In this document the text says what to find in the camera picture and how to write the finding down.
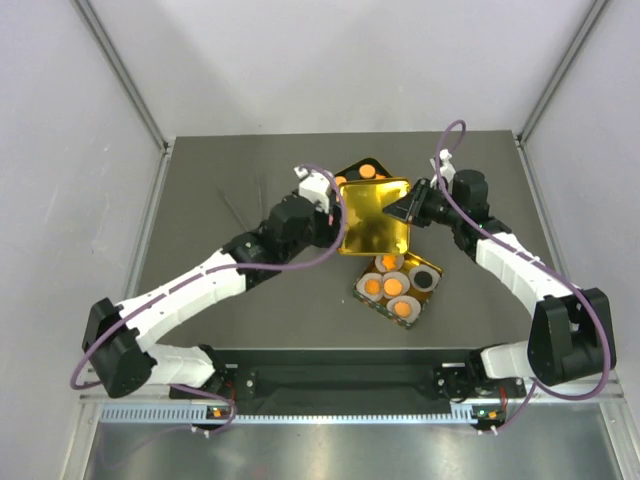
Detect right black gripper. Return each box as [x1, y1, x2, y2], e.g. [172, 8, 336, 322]
[384, 177, 464, 228]

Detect gold tin lid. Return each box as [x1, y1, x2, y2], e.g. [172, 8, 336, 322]
[338, 177, 411, 256]

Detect black round cookie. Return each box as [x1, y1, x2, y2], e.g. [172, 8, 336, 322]
[414, 271, 433, 291]

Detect green christmas cookie tin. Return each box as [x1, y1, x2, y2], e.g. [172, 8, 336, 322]
[352, 252, 444, 330]

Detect black metal tweezers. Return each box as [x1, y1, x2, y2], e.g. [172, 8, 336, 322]
[216, 173, 268, 231]

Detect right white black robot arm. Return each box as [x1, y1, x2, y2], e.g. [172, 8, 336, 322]
[383, 170, 617, 396]

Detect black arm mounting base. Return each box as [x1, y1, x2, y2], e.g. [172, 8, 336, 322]
[200, 363, 524, 402]

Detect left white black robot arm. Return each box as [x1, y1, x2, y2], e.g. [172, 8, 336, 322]
[81, 193, 344, 398]

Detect round orange cookie top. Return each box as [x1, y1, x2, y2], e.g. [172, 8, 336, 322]
[359, 164, 376, 179]

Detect black cookie tray gold rim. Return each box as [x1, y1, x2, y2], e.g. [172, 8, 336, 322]
[334, 157, 393, 186]

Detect orange fish cookie in tin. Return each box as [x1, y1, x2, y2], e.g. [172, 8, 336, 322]
[380, 255, 403, 272]

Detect white paper cookie cup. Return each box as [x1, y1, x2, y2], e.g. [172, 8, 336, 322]
[408, 264, 441, 293]
[356, 272, 384, 302]
[383, 271, 411, 299]
[387, 295, 422, 323]

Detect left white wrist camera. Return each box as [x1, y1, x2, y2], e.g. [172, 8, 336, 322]
[294, 165, 335, 214]

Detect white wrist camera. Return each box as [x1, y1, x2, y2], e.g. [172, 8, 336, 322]
[294, 165, 335, 214]
[430, 149, 456, 185]

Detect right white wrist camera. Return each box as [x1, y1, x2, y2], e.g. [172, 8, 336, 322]
[430, 149, 456, 185]

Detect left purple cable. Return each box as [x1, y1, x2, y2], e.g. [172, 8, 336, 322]
[69, 163, 348, 441]

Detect purple cable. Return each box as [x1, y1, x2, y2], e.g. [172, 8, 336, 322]
[429, 119, 614, 436]
[69, 163, 348, 441]

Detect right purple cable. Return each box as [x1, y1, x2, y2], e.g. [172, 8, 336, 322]
[429, 119, 614, 436]

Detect white slotted cable duct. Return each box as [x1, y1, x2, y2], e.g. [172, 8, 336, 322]
[99, 403, 504, 425]

